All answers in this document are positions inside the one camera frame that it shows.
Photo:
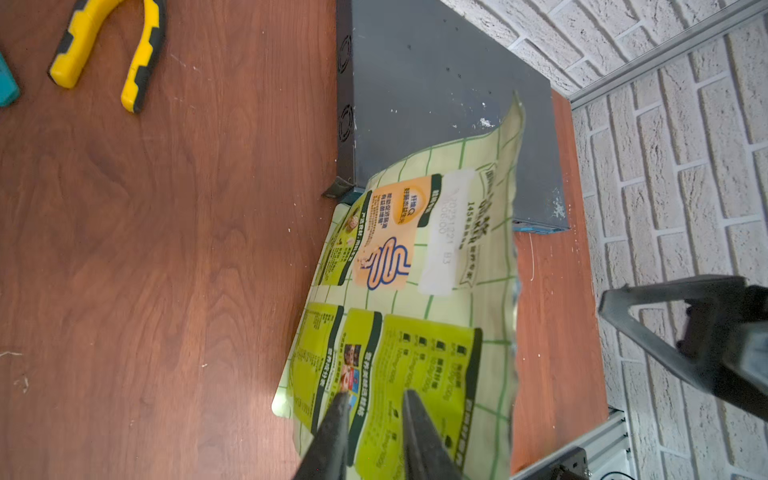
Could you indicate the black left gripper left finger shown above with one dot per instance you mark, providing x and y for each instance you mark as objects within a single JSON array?
[{"x": 327, "y": 454}]

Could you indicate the aluminium right corner post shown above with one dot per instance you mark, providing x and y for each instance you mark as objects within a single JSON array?
[{"x": 713, "y": 27}]

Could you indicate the green oats bag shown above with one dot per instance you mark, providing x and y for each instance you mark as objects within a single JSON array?
[{"x": 417, "y": 289}]

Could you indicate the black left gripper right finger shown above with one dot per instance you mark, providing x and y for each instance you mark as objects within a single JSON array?
[{"x": 425, "y": 456}]

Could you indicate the teal utility knife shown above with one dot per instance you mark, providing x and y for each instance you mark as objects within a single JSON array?
[{"x": 9, "y": 89}]

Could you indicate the dark grey network switch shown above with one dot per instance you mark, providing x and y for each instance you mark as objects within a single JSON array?
[{"x": 414, "y": 74}]

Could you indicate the aluminium front rail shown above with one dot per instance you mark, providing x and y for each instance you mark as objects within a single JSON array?
[{"x": 603, "y": 453}]

